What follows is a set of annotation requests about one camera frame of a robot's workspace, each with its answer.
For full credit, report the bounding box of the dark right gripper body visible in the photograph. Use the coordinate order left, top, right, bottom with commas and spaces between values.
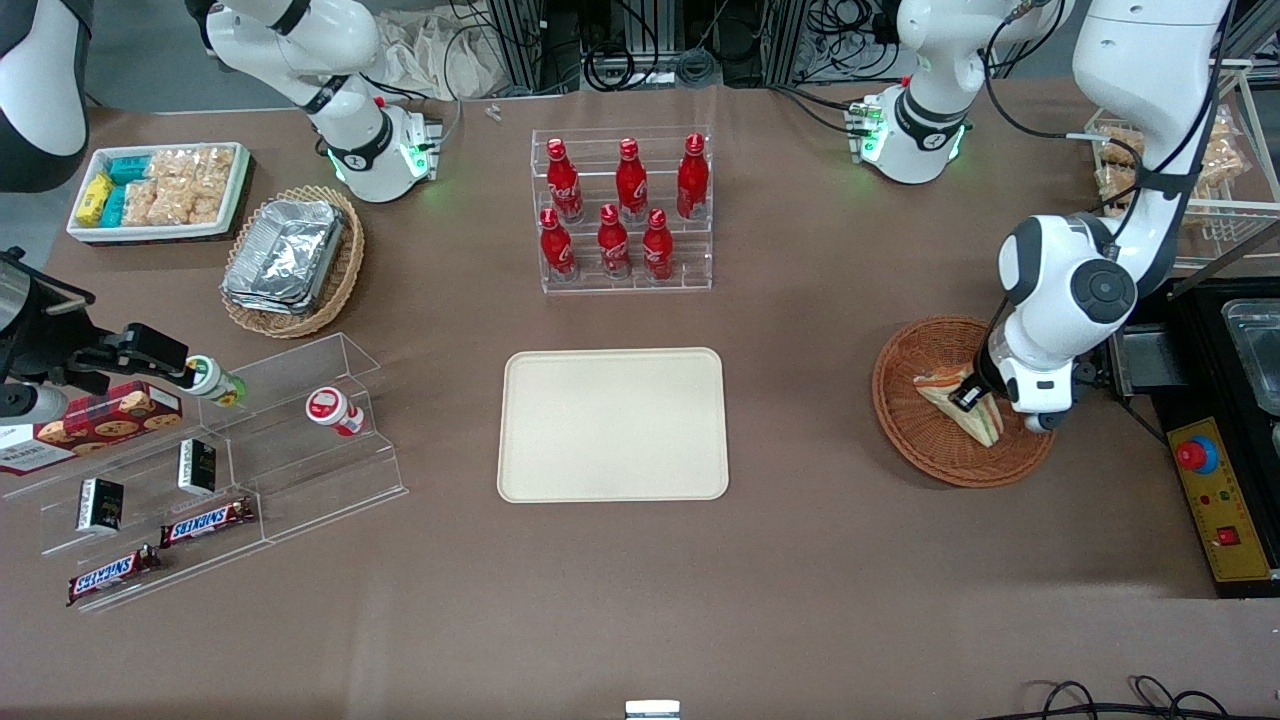
0, 250, 126, 393

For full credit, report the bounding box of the triangular sandwich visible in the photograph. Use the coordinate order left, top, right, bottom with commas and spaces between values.
913, 368, 1004, 448

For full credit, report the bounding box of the round brown wicker basket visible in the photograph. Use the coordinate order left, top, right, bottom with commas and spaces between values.
871, 315, 1057, 489

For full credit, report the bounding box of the white rectangular snack tray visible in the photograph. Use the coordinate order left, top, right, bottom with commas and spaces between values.
66, 142, 251, 244

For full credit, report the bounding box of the aluminium foil tray stack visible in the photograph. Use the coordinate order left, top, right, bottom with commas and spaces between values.
222, 199, 347, 316

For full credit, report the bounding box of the oval light wicker basket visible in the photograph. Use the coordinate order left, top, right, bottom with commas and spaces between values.
220, 185, 366, 339

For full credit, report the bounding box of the beige plastic tray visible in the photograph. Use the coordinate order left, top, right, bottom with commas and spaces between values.
497, 347, 730, 503

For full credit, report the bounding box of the small green-lid bottle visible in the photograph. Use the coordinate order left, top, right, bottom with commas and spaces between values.
185, 356, 247, 408

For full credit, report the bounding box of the red cookie box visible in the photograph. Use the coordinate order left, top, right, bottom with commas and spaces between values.
0, 382, 185, 477

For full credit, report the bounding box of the small black box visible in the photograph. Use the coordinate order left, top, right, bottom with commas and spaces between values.
177, 438, 218, 497
77, 478, 125, 534

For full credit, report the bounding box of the yellow snack pack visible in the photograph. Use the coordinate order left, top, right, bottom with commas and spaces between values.
77, 173, 116, 228

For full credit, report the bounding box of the small red-lid bottle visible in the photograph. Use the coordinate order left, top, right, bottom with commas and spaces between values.
305, 387, 367, 438

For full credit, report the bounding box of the Snickers chocolate bar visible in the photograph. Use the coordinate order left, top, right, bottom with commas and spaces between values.
160, 497, 256, 549
66, 545, 161, 608

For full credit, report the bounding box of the black appliance housing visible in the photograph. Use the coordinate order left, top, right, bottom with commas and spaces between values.
1105, 275, 1280, 599

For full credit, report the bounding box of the clear acrylic tiered shelf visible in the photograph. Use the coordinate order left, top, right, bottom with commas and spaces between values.
198, 333, 409, 546
0, 395, 271, 613

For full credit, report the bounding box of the yellow control panel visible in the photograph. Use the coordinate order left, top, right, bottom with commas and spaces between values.
1167, 416, 1278, 583

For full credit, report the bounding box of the steel rectangular pan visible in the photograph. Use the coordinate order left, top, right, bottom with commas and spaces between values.
1220, 298, 1280, 416

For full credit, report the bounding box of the clear acrylic bottle rack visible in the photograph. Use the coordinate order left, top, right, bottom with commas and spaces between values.
530, 127, 714, 295

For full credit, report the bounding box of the red cola bottle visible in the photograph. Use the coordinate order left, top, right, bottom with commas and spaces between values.
641, 208, 675, 282
676, 133, 710, 221
545, 138, 584, 223
615, 138, 648, 223
539, 208, 578, 283
597, 204, 633, 280

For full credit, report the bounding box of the white cloth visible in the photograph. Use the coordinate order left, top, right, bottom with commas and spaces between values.
375, 10, 511, 101

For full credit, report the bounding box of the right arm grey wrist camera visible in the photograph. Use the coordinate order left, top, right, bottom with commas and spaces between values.
0, 383, 69, 426

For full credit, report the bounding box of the white wire rack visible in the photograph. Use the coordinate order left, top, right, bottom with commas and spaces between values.
1085, 60, 1280, 271

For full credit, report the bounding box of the black cable bundle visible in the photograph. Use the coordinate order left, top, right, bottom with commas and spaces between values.
808, 0, 906, 83

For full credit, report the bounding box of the aluminium frame post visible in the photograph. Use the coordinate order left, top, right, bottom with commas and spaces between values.
760, 0, 813, 86
497, 0, 549, 96

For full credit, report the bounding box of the coiled black cable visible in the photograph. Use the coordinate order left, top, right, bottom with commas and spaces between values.
583, 40, 721, 93

